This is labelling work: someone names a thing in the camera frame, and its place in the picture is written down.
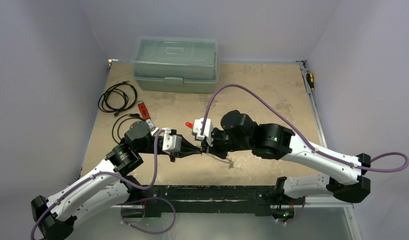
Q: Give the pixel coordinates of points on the aluminium frame rail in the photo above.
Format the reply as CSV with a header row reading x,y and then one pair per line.
x,y
352,224

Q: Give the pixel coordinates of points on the green plastic toolbox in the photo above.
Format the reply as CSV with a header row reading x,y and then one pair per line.
x,y
176,64

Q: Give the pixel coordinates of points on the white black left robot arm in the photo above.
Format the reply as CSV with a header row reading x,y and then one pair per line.
x,y
109,183

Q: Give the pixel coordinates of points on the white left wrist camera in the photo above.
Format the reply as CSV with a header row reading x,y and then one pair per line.
x,y
171,141

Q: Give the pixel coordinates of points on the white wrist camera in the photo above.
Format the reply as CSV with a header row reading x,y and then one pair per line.
x,y
202,130
171,141

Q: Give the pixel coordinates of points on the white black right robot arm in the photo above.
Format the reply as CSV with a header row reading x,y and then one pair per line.
x,y
339,175

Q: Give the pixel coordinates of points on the red handled adjustable wrench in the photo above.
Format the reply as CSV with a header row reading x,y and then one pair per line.
x,y
146,117

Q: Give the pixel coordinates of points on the yellow black screwdriver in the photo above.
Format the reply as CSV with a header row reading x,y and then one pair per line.
x,y
310,81

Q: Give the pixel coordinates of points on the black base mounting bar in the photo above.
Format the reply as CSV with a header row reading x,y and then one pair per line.
x,y
259,200

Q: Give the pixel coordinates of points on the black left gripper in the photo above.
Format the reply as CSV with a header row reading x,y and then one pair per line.
x,y
187,148

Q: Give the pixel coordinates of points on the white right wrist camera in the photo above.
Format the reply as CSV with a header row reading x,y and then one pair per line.
x,y
202,130

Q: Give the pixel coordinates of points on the key with red tag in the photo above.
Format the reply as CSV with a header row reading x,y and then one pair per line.
x,y
189,125

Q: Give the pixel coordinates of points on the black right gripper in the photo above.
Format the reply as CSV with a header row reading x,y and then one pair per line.
x,y
207,144

